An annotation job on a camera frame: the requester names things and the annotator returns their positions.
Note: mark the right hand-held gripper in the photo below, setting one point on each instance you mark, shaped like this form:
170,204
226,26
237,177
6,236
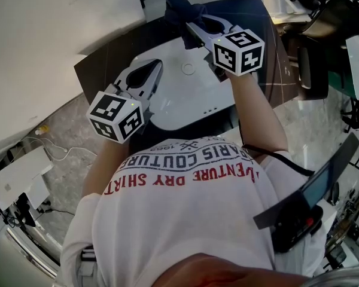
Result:
237,52

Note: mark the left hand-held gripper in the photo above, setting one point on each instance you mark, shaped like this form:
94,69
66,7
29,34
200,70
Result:
112,111

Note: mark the dark blue cloth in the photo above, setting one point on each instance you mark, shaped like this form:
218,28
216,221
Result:
194,12

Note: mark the person's right forearm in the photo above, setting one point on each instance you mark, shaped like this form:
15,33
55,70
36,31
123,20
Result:
257,115

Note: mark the person's left forearm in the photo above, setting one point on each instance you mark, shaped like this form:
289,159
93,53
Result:
107,166

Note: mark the round white drain cover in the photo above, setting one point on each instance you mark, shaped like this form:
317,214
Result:
188,69

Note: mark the white sink basin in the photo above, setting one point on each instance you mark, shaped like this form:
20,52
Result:
185,100

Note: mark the white desk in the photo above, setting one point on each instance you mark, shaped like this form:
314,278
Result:
284,1

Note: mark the black office chair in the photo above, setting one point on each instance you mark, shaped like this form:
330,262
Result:
305,67

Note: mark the small yellow bottle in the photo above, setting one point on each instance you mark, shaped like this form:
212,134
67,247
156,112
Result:
42,129

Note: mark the green cabinet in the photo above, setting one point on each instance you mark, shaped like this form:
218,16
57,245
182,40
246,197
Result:
339,82

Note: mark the person's white printed shirt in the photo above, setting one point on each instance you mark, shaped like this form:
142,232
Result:
182,220

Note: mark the white round table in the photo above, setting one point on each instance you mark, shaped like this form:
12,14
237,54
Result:
357,64

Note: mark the white cardboard box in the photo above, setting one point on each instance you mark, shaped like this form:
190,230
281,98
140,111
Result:
15,175

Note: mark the black tangled equipment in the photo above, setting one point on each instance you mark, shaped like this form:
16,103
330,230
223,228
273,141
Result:
25,217

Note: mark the silver metal door frame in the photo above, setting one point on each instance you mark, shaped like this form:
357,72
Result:
30,253

